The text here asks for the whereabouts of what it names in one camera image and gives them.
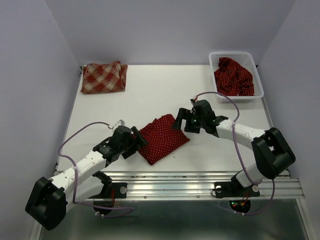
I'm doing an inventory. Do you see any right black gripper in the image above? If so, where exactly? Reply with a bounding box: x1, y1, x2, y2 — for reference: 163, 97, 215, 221
170, 107, 205, 134

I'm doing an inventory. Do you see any red polka dot skirt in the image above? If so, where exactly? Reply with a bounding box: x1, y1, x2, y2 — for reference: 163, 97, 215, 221
214, 57, 255, 97
138, 114, 190, 165

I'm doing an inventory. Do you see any red plaid skirt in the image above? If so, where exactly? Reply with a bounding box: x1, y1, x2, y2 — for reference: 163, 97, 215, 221
80, 61, 128, 95

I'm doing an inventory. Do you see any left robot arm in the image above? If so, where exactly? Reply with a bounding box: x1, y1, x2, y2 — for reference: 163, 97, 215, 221
25, 125, 148, 231

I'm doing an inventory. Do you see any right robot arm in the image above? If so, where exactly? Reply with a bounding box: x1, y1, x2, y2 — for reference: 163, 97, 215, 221
171, 100, 296, 198

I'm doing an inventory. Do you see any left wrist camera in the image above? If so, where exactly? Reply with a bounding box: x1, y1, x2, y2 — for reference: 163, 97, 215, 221
108, 119, 125, 130

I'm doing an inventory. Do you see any aluminium mounting rail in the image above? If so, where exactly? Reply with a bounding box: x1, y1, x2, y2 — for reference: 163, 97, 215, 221
104, 171, 305, 201

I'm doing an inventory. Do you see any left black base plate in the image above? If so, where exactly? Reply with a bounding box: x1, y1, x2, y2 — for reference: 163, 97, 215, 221
92, 182, 128, 199

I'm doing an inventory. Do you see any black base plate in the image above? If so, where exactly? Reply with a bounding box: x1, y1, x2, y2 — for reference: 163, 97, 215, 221
92, 182, 128, 199
211, 181, 260, 199

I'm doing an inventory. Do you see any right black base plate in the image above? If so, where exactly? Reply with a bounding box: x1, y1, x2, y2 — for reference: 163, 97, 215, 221
211, 181, 260, 199

